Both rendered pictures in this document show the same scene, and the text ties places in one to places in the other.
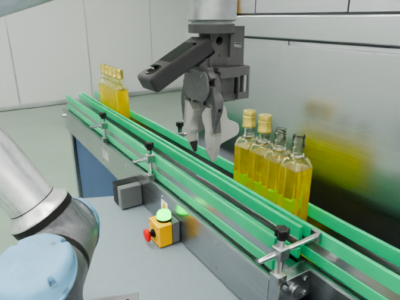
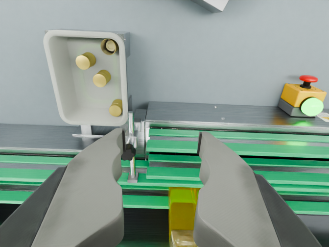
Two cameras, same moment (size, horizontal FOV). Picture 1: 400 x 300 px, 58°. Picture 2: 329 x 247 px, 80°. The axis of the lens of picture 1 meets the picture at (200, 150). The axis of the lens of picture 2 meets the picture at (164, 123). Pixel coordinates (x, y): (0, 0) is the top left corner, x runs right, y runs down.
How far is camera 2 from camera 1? 0.55 m
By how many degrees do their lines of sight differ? 57
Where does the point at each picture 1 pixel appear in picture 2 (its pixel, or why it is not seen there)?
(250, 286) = (168, 111)
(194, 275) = (228, 89)
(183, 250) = (264, 100)
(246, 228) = (188, 142)
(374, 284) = not seen: hidden behind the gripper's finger
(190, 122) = (209, 173)
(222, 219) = (230, 138)
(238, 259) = (186, 119)
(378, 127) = not seen: outside the picture
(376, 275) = not seen: hidden behind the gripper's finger
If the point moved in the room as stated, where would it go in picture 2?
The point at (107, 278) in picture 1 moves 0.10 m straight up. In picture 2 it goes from (292, 12) to (321, 10)
